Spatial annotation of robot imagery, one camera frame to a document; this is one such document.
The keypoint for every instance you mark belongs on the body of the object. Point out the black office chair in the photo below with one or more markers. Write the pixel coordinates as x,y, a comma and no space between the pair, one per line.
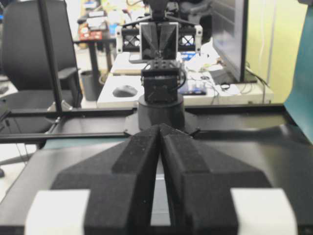
24,58

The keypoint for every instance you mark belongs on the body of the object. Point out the black computer monitor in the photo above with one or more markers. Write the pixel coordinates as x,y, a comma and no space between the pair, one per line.
229,39

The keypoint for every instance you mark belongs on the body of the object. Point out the black cylindrical trash bin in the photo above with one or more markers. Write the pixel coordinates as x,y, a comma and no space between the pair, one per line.
91,85

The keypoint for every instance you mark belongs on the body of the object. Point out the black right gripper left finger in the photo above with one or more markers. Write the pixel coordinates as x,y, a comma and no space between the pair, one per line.
110,193

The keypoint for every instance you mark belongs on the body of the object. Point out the black computer mouse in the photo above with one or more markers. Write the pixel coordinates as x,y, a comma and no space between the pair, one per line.
124,91

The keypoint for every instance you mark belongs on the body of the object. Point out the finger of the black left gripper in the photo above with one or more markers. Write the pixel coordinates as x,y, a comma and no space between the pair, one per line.
167,43
149,41

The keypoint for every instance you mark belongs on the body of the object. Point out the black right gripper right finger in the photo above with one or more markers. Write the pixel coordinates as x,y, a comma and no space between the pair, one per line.
222,195

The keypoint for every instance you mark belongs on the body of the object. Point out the teal backdrop sheet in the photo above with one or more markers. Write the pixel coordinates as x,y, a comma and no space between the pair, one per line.
299,103

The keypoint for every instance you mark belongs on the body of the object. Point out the black aluminium frame rail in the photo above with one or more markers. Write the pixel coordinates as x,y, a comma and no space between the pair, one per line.
52,65

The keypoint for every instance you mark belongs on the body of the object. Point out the white-edged left gripper body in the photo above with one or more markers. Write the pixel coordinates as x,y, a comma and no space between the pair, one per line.
158,25

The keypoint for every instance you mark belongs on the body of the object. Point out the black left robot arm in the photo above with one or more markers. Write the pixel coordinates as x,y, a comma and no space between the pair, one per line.
160,103

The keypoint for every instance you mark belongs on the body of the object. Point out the white desk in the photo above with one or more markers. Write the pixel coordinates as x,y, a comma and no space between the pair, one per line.
124,73

